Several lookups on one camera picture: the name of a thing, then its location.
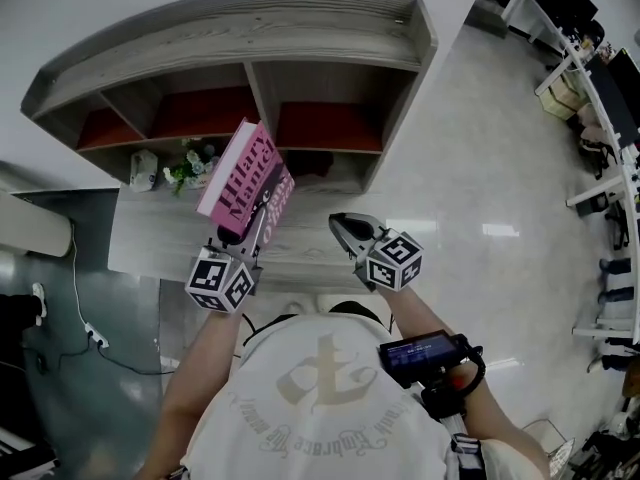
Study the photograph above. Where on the person's right forearm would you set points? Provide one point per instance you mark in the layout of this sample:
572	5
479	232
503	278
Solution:
415	313

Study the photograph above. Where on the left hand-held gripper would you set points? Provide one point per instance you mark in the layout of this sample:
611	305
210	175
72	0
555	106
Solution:
220	280

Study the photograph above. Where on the black computer monitor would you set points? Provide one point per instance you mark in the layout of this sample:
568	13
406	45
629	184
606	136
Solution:
625	88
577	0

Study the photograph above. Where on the long white office desk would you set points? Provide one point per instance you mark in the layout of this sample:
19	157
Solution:
612	133

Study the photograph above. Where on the potted white flowers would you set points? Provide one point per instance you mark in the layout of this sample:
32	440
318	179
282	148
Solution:
190	168

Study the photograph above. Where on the white power strip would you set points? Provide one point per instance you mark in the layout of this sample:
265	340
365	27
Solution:
96	335

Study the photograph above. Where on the pink book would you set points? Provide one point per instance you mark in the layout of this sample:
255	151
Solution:
245	178

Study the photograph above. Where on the person in white clothes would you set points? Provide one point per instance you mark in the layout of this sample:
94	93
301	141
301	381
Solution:
325	418

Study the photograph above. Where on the white rounded cabinet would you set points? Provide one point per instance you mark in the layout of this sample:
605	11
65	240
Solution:
30	228

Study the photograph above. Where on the white tissue pack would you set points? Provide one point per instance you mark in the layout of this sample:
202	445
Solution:
143	170

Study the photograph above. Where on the cardboard box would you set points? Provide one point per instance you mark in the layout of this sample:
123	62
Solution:
562	95

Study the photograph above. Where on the person's left forearm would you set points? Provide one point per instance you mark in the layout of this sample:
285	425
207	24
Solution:
200	368

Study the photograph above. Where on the white wooden bookshelf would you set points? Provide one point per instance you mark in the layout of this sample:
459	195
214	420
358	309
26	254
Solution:
250	33

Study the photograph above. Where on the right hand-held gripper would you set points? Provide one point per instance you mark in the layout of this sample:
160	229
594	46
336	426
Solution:
395	263

